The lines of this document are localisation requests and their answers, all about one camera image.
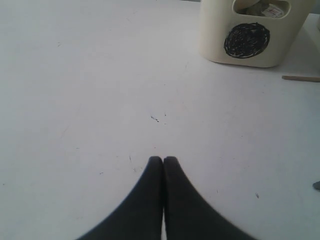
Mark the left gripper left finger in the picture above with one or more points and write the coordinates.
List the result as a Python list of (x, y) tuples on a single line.
[(140, 215)]

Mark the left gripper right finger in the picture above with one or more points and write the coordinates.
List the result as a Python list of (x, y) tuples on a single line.
[(187, 215)]

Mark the rear wooden chopstick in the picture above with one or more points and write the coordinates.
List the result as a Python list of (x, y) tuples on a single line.
[(301, 78)]

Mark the cream bin with circle mark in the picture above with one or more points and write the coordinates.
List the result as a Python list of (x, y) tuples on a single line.
[(253, 33)]

